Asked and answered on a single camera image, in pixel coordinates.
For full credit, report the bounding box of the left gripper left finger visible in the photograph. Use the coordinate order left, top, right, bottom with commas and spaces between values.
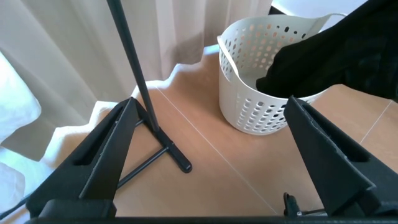
25, 96, 139, 218

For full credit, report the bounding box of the white printed T-shirt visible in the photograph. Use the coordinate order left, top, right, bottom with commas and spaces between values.
0, 51, 42, 215

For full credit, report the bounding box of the black garment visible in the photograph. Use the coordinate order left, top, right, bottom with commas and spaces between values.
255, 0, 398, 102

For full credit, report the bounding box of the black clothes rack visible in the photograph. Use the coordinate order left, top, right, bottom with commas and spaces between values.
0, 0, 193, 220

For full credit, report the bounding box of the beige curtain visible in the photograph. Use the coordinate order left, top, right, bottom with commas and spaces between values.
0, 0, 274, 162

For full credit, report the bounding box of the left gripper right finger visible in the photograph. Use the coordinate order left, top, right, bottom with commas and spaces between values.
283, 95, 398, 218

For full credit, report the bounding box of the white laundry basket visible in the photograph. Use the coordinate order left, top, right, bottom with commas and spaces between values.
216, 12, 348, 136

